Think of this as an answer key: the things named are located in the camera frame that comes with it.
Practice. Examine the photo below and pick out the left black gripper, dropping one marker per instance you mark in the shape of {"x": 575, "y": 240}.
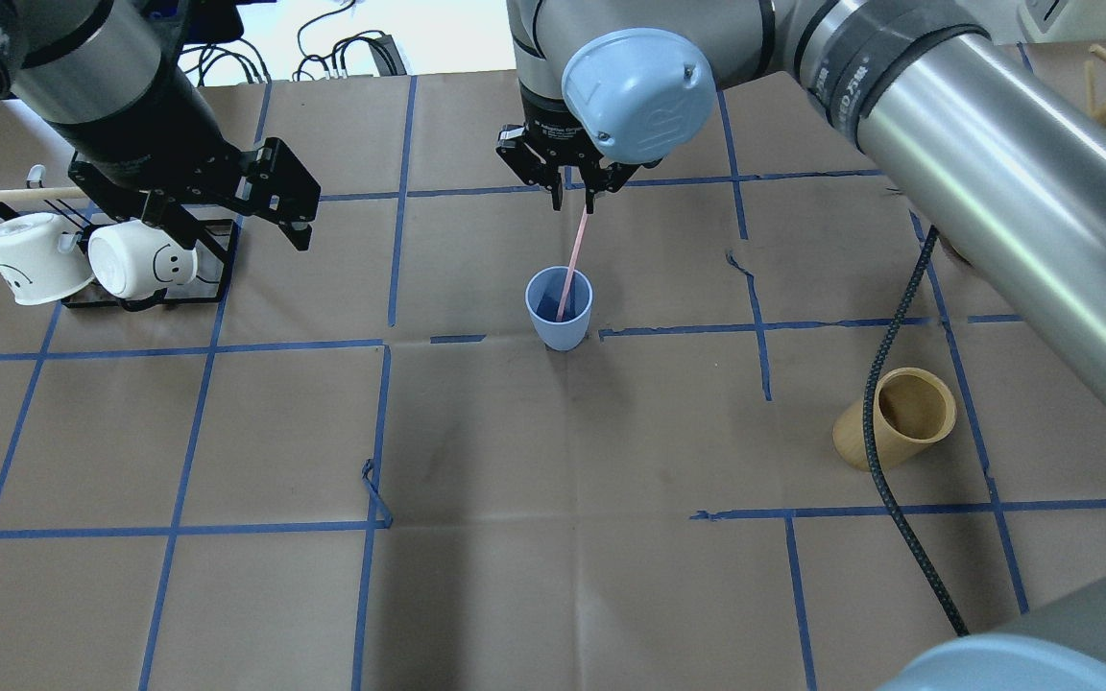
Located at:
{"x": 142, "y": 127}

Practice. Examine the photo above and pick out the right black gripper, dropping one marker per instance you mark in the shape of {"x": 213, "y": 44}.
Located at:
{"x": 543, "y": 132}

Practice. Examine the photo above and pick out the pink chopstick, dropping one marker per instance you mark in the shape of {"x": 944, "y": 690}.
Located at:
{"x": 572, "y": 267}

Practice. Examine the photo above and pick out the light blue cup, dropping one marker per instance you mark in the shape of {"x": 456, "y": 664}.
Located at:
{"x": 541, "y": 301}

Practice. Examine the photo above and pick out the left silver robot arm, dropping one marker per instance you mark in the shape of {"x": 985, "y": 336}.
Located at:
{"x": 105, "y": 76}

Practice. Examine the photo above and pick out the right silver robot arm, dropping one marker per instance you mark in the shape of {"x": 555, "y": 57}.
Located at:
{"x": 1011, "y": 173}

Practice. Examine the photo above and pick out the white smiley mug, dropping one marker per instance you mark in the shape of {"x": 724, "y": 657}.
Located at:
{"x": 132, "y": 260}

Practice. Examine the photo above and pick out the bamboo cylinder holder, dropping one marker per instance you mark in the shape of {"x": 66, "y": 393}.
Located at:
{"x": 913, "y": 409}

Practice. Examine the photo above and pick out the black wire mug rack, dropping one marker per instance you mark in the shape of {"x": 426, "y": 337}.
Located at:
{"x": 214, "y": 251}

